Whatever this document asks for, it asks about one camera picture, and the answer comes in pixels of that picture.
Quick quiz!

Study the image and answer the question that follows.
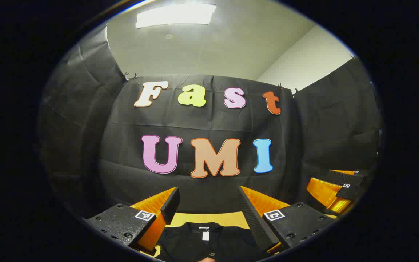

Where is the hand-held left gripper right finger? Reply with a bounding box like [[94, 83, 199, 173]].
[[238, 186, 337, 254]]

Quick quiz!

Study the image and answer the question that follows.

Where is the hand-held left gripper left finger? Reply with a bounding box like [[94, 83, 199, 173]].
[[82, 187, 181, 256]]

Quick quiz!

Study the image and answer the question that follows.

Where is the black shirt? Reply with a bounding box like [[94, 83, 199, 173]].
[[155, 221, 272, 262]]

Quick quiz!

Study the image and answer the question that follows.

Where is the ceiling light panel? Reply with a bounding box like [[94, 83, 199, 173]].
[[136, 4, 217, 29]]

